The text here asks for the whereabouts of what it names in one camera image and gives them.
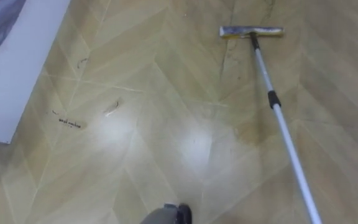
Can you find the robot legs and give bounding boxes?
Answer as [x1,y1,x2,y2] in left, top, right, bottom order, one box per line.
[140,203,193,224]

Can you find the mop with silver pole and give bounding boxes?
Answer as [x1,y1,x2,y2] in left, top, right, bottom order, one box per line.
[219,25,323,224]

